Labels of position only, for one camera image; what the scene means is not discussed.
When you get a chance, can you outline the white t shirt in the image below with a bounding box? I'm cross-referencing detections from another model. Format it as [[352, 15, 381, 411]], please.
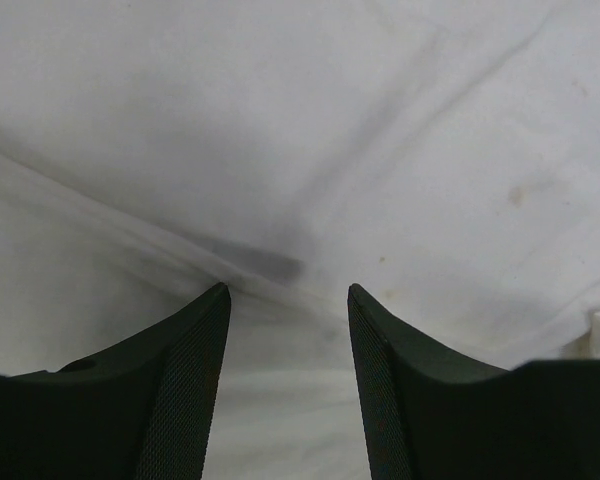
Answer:
[[0, 1, 600, 479]]

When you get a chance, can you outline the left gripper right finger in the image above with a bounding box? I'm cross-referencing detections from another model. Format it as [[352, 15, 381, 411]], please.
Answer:
[[348, 284, 600, 479]]

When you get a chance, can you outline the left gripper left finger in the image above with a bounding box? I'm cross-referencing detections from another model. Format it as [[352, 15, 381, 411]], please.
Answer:
[[0, 283, 231, 479]]

